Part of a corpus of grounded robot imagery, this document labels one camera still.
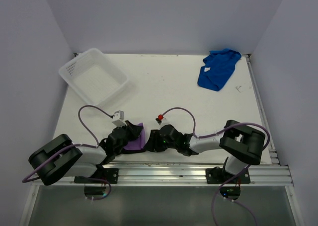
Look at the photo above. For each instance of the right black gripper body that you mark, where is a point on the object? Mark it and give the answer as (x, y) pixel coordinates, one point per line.
(158, 144)

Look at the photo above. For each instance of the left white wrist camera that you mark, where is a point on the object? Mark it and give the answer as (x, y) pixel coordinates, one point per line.
(118, 119)

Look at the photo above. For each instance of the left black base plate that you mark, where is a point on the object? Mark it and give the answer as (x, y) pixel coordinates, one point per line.
(106, 174)

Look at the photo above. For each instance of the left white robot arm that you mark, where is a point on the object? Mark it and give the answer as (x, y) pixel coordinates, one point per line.
(62, 158)

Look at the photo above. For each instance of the aluminium mounting rail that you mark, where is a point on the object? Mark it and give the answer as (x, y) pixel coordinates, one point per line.
(179, 174)

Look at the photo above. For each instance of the right side aluminium rail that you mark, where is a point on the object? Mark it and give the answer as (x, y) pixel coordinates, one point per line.
(271, 148)

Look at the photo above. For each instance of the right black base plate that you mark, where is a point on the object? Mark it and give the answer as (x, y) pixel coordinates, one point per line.
(218, 175)

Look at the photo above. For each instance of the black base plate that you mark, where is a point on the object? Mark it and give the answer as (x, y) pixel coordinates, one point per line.
(218, 175)
(106, 174)

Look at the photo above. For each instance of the white plastic basket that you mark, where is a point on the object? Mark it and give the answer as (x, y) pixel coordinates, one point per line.
(93, 77)

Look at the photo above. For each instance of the purple towel black trim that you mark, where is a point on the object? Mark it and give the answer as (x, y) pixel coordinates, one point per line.
(136, 146)

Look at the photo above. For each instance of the blue towel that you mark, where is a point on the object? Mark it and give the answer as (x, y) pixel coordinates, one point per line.
(218, 68)

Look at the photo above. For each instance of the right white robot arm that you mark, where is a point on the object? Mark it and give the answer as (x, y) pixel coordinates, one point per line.
(242, 141)

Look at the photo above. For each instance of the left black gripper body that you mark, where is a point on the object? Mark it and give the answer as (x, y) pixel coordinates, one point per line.
(127, 136)

